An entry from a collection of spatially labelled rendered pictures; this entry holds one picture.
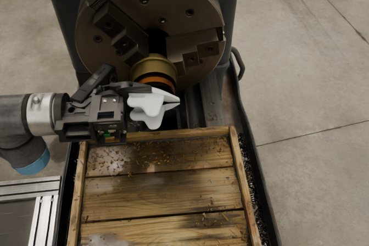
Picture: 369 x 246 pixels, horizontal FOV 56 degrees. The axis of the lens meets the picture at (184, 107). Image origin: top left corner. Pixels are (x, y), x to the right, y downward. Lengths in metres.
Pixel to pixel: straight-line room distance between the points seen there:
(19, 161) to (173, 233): 0.32
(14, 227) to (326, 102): 1.74
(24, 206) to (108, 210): 0.90
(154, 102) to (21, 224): 1.08
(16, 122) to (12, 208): 1.02
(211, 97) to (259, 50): 1.54
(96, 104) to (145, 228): 0.27
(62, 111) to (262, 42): 2.03
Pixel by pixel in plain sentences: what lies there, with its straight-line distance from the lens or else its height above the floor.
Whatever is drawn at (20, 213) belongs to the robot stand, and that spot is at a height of 0.21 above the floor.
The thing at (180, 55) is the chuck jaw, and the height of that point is 1.11.
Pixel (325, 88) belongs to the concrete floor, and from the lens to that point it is 2.30.
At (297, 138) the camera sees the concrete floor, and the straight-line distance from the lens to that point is 1.99.
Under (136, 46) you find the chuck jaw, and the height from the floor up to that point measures 1.14.
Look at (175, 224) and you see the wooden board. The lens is 0.72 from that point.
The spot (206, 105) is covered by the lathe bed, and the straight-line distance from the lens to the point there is 0.91.
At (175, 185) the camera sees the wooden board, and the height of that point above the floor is 0.89.
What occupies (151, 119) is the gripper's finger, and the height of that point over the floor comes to 1.07.
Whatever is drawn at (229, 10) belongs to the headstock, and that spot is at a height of 1.05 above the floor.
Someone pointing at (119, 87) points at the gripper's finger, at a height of 1.13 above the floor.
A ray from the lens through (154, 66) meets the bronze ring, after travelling 0.64.
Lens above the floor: 1.55
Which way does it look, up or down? 50 degrees down
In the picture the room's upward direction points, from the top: straight up
